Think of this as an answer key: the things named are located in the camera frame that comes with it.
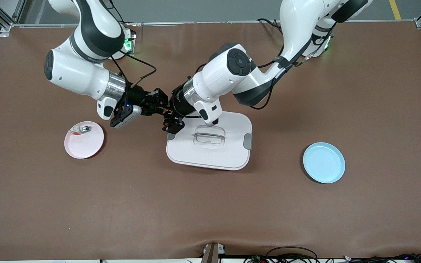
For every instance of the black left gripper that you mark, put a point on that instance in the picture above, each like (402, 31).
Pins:
(178, 105)

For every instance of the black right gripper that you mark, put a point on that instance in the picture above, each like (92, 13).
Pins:
(136, 96)

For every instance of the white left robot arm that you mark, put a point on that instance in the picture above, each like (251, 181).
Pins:
(225, 71)

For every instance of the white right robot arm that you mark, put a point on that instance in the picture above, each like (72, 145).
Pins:
(75, 73)

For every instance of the white lidded storage box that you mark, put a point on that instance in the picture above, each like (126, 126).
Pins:
(214, 146)

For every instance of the pink round plate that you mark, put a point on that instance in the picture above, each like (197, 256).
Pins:
(83, 142)

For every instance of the brown table mat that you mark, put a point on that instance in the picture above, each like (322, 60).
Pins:
(210, 208)

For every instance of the light blue round plate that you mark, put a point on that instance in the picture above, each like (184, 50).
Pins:
(323, 162)

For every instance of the silver white switch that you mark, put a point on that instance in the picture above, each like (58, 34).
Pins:
(82, 129)

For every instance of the silver table edge rail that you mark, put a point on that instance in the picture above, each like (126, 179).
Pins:
(196, 22)

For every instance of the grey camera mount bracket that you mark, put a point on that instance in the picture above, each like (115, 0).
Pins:
(212, 254)

